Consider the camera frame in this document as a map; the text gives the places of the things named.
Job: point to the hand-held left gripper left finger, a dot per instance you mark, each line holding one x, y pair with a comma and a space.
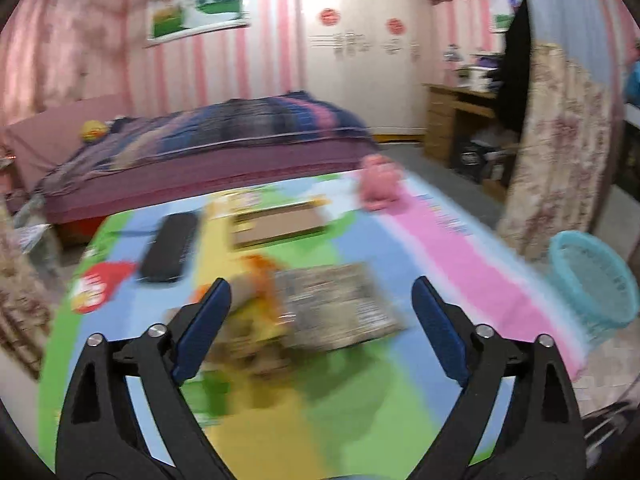
202, 320

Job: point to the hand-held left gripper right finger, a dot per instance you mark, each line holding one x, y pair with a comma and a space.
440, 325

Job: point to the orange wrapper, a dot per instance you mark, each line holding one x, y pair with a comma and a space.
257, 280

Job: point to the grey printed packet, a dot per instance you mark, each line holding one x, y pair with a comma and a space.
335, 305

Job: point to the light blue woven basket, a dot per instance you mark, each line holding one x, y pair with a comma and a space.
590, 280

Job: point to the cartoon printed tablecloth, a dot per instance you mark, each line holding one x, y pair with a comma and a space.
480, 280

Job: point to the black zip case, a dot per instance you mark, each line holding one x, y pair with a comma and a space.
169, 247

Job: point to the brown phone case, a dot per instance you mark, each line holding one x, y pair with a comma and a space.
277, 225

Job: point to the purple bed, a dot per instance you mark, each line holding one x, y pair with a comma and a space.
200, 170

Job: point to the pink mug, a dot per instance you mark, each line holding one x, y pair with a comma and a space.
380, 182

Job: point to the white chair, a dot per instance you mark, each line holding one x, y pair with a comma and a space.
35, 230

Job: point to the striped patchwork blanket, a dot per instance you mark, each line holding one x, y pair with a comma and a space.
225, 130

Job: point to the person's patterned pants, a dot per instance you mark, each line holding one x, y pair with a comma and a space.
607, 425

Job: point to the wooden desk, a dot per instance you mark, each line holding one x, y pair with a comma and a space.
442, 120

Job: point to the yellow duck plush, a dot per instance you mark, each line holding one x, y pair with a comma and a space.
93, 131

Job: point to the white box on desk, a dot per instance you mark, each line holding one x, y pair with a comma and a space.
475, 75

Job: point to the dark hanging clothing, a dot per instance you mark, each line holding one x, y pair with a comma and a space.
515, 70

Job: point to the white wardrobe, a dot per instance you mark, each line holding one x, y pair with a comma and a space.
365, 60

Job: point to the pink patterned curtain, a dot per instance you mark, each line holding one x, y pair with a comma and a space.
55, 50

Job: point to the framed wedding picture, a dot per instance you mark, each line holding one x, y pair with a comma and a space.
200, 7

